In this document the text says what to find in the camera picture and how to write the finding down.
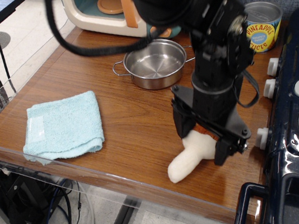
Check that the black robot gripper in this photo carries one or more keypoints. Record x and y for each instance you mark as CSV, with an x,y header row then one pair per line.
x,y
214,110

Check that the plush mushroom toy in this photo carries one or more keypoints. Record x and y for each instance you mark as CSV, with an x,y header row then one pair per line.
x,y
197,147

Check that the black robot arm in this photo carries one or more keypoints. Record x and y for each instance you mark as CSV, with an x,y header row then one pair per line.
x,y
217,30

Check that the toy microwave oven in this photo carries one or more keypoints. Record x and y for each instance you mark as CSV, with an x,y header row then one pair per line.
x,y
86,15

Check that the orange plate in microwave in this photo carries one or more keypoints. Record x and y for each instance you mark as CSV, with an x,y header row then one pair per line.
x,y
112,7

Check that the white stove knob lower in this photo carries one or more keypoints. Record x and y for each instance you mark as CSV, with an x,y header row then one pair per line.
x,y
261,138

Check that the white stove knob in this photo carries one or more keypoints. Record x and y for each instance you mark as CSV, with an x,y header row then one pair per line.
x,y
273,66
261,138
269,88

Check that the white stove knob middle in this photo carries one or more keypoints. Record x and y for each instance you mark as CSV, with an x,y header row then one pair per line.
x,y
269,88

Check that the small steel pot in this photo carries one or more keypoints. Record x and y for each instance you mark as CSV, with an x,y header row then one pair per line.
x,y
158,66

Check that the white stove knob upper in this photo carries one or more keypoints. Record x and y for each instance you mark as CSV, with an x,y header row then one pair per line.
x,y
273,66

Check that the clear acrylic table guard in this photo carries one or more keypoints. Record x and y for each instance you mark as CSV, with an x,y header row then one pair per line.
x,y
140,137

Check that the dark blue toy stove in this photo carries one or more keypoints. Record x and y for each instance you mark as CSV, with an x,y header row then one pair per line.
x,y
278,198

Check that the pineapple slices can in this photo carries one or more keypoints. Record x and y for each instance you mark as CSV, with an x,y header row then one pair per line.
x,y
264,20

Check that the light blue folded towel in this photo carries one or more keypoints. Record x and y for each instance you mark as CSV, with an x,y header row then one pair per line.
x,y
63,129

